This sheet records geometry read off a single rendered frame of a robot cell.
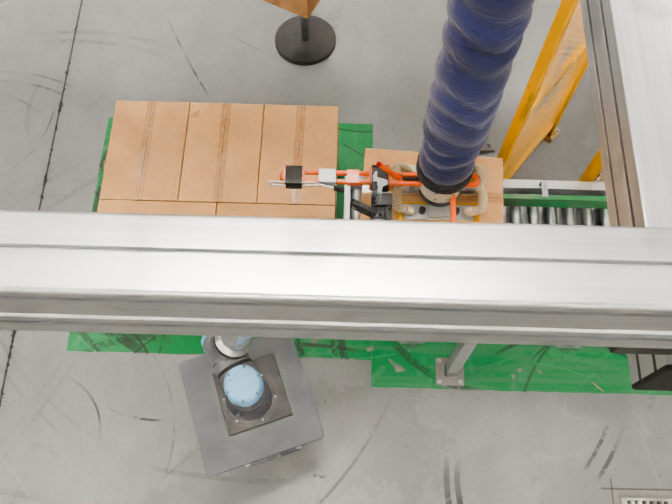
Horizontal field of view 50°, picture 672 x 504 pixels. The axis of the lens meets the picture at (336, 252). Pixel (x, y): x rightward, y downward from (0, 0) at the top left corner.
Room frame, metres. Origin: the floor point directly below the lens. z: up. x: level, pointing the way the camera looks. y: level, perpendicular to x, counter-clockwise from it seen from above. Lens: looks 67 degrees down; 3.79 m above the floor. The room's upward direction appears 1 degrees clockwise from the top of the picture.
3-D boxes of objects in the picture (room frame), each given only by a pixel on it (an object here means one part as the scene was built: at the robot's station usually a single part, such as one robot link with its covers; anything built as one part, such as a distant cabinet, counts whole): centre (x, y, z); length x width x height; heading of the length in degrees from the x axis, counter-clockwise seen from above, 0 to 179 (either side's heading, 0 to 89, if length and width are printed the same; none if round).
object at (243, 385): (0.63, 0.36, 0.96); 0.17 x 0.15 x 0.18; 30
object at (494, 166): (1.43, -0.41, 0.88); 0.60 x 0.40 x 0.40; 86
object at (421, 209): (1.33, -0.42, 1.11); 0.34 x 0.10 x 0.05; 89
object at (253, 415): (0.62, 0.35, 0.82); 0.19 x 0.19 x 0.10
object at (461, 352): (0.93, -0.62, 0.50); 0.07 x 0.07 x 1.00; 89
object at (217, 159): (1.75, 0.60, 0.34); 1.20 x 1.00 x 0.40; 89
